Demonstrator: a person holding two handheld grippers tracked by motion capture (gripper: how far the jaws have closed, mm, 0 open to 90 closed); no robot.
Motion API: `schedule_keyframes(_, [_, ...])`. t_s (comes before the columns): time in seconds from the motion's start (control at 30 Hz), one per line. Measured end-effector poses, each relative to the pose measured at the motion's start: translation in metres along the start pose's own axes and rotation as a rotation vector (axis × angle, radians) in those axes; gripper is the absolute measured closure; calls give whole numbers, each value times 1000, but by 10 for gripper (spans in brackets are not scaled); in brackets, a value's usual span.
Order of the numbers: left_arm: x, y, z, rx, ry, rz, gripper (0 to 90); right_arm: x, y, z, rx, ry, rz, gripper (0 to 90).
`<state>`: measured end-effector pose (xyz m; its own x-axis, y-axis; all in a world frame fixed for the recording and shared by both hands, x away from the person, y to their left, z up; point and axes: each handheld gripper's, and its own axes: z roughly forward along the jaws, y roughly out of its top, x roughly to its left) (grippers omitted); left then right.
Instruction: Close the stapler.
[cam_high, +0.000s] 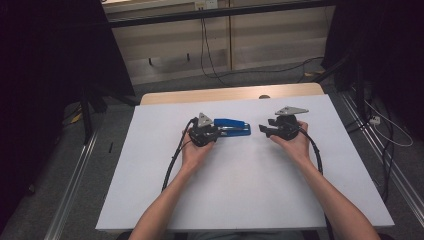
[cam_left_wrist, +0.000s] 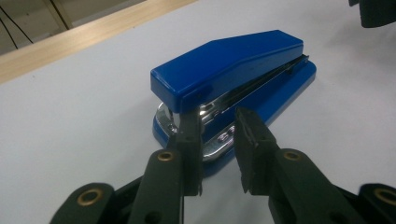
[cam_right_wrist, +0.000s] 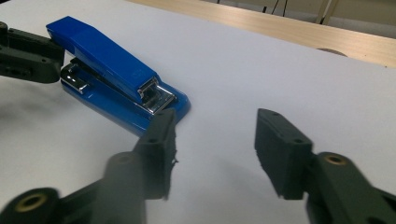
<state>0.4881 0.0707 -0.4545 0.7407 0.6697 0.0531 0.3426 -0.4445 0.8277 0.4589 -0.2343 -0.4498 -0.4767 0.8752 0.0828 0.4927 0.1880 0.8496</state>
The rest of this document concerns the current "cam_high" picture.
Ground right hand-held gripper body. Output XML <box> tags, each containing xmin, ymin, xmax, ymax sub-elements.
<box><xmin>268</xmin><ymin>106</ymin><xmax>310</xmax><ymax>141</ymax></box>

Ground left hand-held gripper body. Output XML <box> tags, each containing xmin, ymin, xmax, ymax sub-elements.
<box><xmin>188</xmin><ymin>112</ymin><xmax>220</xmax><ymax>148</ymax></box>

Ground blue stapler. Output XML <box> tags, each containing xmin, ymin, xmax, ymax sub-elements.
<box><xmin>213</xmin><ymin>117</ymin><xmax>252</xmax><ymax>138</ymax></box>

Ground person's right hand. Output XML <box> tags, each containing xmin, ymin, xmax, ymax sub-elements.
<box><xmin>269</xmin><ymin>120</ymin><xmax>314</xmax><ymax>165</ymax></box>

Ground person's left hand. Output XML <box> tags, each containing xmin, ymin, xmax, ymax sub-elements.
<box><xmin>180</xmin><ymin>129</ymin><xmax>216</xmax><ymax>172</ymax></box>

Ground light wooden table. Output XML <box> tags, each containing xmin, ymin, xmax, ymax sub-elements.
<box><xmin>139</xmin><ymin>82</ymin><xmax>325</xmax><ymax>106</ymax></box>

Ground white table cover sheet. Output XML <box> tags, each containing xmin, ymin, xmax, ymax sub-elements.
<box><xmin>95</xmin><ymin>94</ymin><xmax>395</xmax><ymax>232</ymax></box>

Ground black metal stand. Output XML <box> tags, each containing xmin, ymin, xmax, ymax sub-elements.
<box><xmin>313</xmin><ymin>53</ymin><xmax>369</xmax><ymax>122</ymax></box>
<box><xmin>79</xmin><ymin>84</ymin><xmax>139</xmax><ymax>145</ymax></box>

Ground person's grey trousers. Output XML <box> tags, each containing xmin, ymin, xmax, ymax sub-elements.
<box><xmin>184</xmin><ymin>230</ymin><xmax>306</xmax><ymax>240</ymax></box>

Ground black horizontal bar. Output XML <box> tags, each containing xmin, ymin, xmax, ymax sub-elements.
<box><xmin>108</xmin><ymin>0</ymin><xmax>336</xmax><ymax>29</ymax></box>

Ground black curtain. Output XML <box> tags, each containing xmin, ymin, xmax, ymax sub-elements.
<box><xmin>0</xmin><ymin>0</ymin><xmax>136</xmax><ymax>231</ymax></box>
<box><xmin>324</xmin><ymin>0</ymin><xmax>424</xmax><ymax>141</ymax></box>

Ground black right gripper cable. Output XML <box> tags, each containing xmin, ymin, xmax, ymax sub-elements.
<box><xmin>298</xmin><ymin>128</ymin><xmax>335</xmax><ymax>240</ymax></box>

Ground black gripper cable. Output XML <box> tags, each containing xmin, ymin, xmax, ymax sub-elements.
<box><xmin>298</xmin><ymin>128</ymin><xmax>335</xmax><ymax>240</ymax></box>
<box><xmin>161</xmin><ymin>116</ymin><xmax>198</xmax><ymax>193</ymax></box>

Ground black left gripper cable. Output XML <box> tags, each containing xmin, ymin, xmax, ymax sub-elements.
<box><xmin>161</xmin><ymin>116</ymin><xmax>198</xmax><ymax>193</ymax></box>

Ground black hanging wall cable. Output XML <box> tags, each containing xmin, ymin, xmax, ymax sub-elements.
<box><xmin>199</xmin><ymin>18</ymin><xmax>326</xmax><ymax>88</ymax></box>

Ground aluminium floor rail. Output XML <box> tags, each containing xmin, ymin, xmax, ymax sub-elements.
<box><xmin>44</xmin><ymin>131</ymin><xmax>100</xmax><ymax>240</ymax></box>
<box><xmin>339</xmin><ymin>89</ymin><xmax>424</xmax><ymax>219</ymax></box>

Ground black floor cables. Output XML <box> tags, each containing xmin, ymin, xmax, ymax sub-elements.
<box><xmin>344</xmin><ymin>96</ymin><xmax>398</xmax><ymax>203</ymax></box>

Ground white cable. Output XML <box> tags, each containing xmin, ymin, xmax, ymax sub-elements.
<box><xmin>363</xmin><ymin>99</ymin><xmax>414</xmax><ymax>148</ymax></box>

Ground white wall socket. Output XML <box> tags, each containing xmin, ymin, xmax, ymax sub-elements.
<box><xmin>194</xmin><ymin>0</ymin><xmax>219</xmax><ymax>10</ymax></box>

